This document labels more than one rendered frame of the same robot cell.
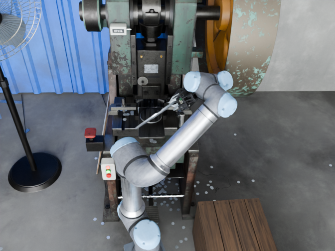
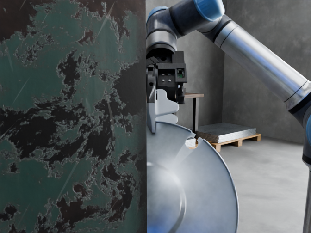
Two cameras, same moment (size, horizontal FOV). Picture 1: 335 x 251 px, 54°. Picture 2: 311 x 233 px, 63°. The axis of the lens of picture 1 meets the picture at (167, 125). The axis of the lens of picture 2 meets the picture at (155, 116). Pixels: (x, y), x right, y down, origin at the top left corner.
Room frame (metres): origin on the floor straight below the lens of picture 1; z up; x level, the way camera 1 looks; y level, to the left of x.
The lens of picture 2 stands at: (1.43, 0.38, 1.14)
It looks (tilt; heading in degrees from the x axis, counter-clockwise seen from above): 9 degrees down; 239
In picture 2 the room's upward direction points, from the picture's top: straight up
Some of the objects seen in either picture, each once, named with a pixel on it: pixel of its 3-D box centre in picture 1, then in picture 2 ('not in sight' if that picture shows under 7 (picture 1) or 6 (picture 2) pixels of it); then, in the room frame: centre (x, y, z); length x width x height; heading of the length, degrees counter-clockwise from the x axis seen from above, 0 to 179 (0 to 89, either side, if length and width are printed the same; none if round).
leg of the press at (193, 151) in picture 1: (187, 126); not in sight; (1.69, -0.14, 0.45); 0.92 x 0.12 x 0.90; 6
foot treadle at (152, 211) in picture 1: (150, 186); not in sight; (1.39, 0.10, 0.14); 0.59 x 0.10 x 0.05; 6
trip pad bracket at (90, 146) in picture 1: (96, 149); not in sight; (1.27, 0.40, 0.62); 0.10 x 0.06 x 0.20; 96
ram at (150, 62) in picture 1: (150, 68); not in sight; (1.49, 0.10, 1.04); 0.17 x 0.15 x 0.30; 6
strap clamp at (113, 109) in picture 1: (121, 105); not in sight; (1.51, 0.28, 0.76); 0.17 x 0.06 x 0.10; 96
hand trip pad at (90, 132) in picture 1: (90, 136); not in sight; (1.27, 0.41, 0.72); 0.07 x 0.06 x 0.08; 6
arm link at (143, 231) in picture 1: (146, 236); not in sight; (0.75, 0.07, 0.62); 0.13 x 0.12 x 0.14; 33
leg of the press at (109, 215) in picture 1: (110, 127); not in sight; (1.64, 0.39, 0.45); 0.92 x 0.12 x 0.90; 6
